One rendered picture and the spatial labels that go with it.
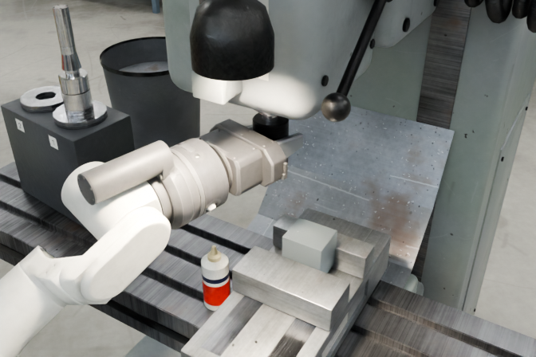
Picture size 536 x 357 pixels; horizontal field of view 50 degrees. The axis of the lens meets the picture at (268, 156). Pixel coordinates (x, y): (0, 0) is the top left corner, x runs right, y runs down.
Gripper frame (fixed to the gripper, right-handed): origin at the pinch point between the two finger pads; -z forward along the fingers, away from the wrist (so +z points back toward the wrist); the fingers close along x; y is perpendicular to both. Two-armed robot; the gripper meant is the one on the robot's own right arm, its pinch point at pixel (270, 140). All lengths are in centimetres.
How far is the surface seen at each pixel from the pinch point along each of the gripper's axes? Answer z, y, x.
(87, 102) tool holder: 6.9, 5.0, 37.1
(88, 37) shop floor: -166, 125, 387
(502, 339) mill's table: -17.0, 27.3, -29.7
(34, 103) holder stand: 11.7, 7.1, 47.7
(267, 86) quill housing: 7.3, -12.3, -7.1
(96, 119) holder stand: 6.8, 7.3, 34.9
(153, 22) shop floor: -227, 126, 381
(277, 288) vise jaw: 6.8, 16.2, -8.1
